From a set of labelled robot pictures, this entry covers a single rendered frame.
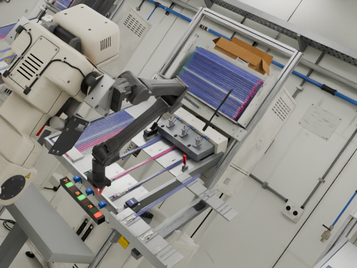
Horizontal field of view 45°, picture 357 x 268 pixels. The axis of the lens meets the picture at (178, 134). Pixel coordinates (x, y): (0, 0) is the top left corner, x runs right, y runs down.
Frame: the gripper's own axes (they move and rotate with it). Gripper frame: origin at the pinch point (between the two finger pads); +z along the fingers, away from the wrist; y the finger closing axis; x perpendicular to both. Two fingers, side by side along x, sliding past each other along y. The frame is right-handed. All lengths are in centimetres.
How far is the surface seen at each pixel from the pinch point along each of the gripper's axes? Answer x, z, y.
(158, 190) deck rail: -28.0, 7.2, -8.9
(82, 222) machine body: -8, 51, 31
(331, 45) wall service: -248, -4, 30
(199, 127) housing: -74, -2, 10
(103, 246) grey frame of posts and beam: 5.2, 22.9, -10.4
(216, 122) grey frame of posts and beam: -81, -5, 4
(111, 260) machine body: -7, 53, 0
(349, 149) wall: -222, 60, -23
